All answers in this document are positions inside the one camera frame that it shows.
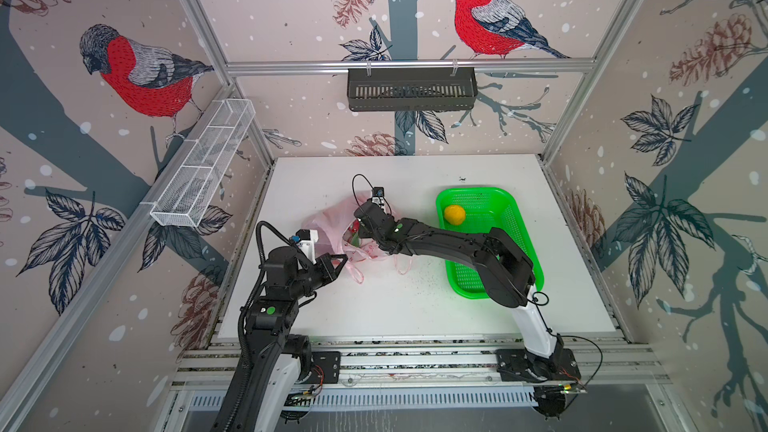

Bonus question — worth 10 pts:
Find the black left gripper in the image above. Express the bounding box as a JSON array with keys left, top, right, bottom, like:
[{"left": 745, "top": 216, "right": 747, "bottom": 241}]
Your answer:
[{"left": 288, "top": 251, "right": 347, "bottom": 300}]

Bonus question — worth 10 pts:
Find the pink plastic bag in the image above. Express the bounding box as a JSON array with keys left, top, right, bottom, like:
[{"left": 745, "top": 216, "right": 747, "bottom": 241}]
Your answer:
[{"left": 301, "top": 192, "right": 390, "bottom": 284}]

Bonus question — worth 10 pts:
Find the yellow orange fruit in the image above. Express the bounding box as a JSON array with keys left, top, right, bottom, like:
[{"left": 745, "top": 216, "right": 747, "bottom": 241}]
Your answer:
[{"left": 443, "top": 204, "right": 467, "bottom": 226}]

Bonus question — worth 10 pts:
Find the red dragon fruit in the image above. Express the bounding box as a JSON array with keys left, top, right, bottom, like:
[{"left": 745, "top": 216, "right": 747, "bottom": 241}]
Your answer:
[{"left": 345, "top": 221, "right": 361, "bottom": 247}]

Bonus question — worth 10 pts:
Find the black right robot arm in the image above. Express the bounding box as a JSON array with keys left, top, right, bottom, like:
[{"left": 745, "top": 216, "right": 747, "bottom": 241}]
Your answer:
[{"left": 354, "top": 199, "right": 570, "bottom": 381}]

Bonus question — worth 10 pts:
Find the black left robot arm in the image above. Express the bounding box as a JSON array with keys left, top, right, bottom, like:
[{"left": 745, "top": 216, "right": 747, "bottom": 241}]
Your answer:
[{"left": 211, "top": 246, "right": 348, "bottom": 431}]

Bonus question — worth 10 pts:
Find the green plastic basket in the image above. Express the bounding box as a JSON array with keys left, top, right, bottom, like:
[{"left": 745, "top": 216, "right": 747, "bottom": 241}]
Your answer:
[{"left": 435, "top": 187, "right": 545, "bottom": 300}]

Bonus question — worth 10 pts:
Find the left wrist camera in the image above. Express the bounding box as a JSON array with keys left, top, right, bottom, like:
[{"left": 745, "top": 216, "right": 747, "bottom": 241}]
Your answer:
[{"left": 291, "top": 229, "right": 319, "bottom": 264}]

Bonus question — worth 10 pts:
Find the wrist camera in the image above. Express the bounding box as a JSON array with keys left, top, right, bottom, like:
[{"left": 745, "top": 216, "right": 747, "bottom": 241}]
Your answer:
[
  {"left": 371, "top": 186, "right": 387, "bottom": 209},
  {"left": 291, "top": 229, "right": 319, "bottom": 264}
]

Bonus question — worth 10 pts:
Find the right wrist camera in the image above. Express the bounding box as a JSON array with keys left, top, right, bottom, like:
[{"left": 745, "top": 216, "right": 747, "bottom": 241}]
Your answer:
[{"left": 371, "top": 186, "right": 387, "bottom": 209}]

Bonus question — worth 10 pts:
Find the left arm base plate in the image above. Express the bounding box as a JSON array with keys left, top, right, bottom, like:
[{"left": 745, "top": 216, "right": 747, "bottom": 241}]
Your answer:
[{"left": 299, "top": 351, "right": 341, "bottom": 385}]

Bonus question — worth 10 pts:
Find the black hanging wall basket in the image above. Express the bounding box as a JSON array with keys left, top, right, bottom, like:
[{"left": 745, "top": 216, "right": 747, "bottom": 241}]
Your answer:
[{"left": 347, "top": 67, "right": 478, "bottom": 112}]

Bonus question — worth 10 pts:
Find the white wire mesh shelf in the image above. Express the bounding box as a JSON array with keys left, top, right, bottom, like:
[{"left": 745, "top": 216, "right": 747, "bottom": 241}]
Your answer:
[{"left": 150, "top": 98, "right": 255, "bottom": 228}]

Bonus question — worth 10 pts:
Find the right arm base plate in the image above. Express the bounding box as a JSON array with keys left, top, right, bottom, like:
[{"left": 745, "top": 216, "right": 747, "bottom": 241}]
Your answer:
[{"left": 495, "top": 348, "right": 582, "bottom": 384}]

